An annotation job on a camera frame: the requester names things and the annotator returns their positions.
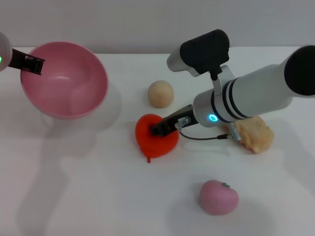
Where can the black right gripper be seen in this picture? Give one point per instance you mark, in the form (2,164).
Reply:
(180,118)

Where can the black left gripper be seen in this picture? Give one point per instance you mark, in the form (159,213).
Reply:
(17,60)

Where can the orange toy fruit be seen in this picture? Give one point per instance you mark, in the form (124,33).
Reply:
(147,145)

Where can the pink plastic bowl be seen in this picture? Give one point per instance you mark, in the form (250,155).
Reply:
(66,83)

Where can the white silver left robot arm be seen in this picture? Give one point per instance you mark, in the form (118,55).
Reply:
(5,51)

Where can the beige round bun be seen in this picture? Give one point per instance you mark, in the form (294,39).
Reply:
(160,94)

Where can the pink toy peach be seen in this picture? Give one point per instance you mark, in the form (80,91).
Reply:
(217,197)

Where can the toasted bread slice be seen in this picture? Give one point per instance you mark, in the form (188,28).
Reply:
(258,137)

